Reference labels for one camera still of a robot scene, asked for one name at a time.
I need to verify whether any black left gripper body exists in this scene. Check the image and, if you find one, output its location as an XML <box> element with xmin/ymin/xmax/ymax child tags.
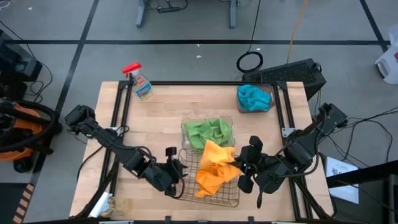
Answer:
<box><xmin>155</xmin><ymin>146</ymin><xmax>181</xmax><ymax>197</ymax></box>

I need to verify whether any clear plastic bin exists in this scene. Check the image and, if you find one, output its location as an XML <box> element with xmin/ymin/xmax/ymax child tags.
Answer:
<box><xmin>180</xmin><ymin>116</ymin><xmax>236</xmax><ymax>152</ymax></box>

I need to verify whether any copper wire basket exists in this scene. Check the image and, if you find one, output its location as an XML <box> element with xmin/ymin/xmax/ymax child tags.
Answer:
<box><xmin>175</xmin><ymin>148</ymin><xmax>241</xmax><ymax>208</ymax></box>

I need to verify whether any black floor cable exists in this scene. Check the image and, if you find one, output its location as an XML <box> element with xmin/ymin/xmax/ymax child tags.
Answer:
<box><xmin>0</xmin><ymin>20</ymin><xmax>53</xmax><ymax>103</ymax></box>
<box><xmin>310</xmin><ymin>107</ymin><xmax>398</xmax><ymax>164</ymax></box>

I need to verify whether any black aluminium table frame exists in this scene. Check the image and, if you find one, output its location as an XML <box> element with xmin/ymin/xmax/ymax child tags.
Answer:
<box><xmin>74</xmin><ymin>80</ymin><xmax>335</xmax><ymax>223</ymax></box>

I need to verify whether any grey desk leg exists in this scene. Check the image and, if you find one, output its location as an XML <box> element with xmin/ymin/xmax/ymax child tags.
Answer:
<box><xmin>229</xmin><ymin>0</ymin><xmax>239</xmax><ymax>30</ymax></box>
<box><xmin>136</xmin><ymin>0</ymin><xmax>147</xmax><ymax>29</ymax></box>

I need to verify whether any black computer tower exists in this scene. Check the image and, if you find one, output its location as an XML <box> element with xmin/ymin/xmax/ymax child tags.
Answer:
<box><xmin>241</xmin><ymin>58</ymin><xmax>327</xmax><ymax>101</ymax></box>

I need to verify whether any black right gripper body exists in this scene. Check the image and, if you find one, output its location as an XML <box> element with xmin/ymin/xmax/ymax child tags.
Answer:
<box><xmin>238</xmin><ymin>136</ymin><xmax>265</xmax><ymax>194</ymax></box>

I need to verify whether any white printed paper sheet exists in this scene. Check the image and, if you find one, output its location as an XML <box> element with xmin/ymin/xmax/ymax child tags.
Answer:
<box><xmin>325</xmin><ymin>156</ymin><xmax>360</xmax><ymax>205</ymax></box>

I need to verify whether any clear bottle with white cap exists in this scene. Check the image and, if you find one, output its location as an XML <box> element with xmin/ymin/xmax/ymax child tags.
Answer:
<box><xmin>88</xmin><ymin>192</ymin><xmax>131</xmax><ymax>218</ymax></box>

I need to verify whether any orange shop vacuum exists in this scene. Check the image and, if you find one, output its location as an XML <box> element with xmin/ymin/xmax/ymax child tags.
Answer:
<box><xmin>0</xmin><ymin>98</ymin><xmax>60</xmax><ymax>174</ymax></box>

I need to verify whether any yellow cable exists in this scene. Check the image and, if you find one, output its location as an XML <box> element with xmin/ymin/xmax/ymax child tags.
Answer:
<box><xmin>285</xmin><ymin>0</ymin><xmax>309</xmax><ymax>65</ymax></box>

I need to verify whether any black equipment stack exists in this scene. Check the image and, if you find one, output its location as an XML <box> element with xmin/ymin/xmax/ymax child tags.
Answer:
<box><xmin>0</xmin><ymin>29</ymin><xmax>43</xmax><ymax>100</ymax></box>

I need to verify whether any black vacuum hose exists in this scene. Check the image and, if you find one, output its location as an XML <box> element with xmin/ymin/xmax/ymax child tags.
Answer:
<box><xmin>0</xmin><ymin>99</ymin><xmax>63</xmax><ymax>153</ymax></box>

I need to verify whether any smoked grey plastic bin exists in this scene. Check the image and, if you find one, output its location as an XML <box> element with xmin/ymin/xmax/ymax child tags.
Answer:
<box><xmin>235</xmin><ymin>84</ymin><xmax>277</xmax><ymax>114</ymax></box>

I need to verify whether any black beam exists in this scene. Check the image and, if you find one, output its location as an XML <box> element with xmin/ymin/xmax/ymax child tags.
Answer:
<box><xmin>326</xmin><ymin>160</ymin><xmax>398</xmax><ymax>189</ymax></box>

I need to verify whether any spray bottle with red trigger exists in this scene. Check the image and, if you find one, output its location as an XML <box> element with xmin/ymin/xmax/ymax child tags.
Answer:
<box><xmin>122</xmin><ymin>62</ymin><xmax>154</xmax><ymax>100</ymax></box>

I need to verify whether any black power strip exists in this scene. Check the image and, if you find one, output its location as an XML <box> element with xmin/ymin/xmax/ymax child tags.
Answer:
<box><xmin>157</xmin><ymin>6</ymin><xmax>182</xmax><ymax>14</ymax></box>

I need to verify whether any coiled black cable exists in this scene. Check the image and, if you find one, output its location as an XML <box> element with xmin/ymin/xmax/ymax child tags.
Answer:
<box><xmin>236</xmin><ymin>0</ymin><xmax>264</xmax><ymax>74</ymax></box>

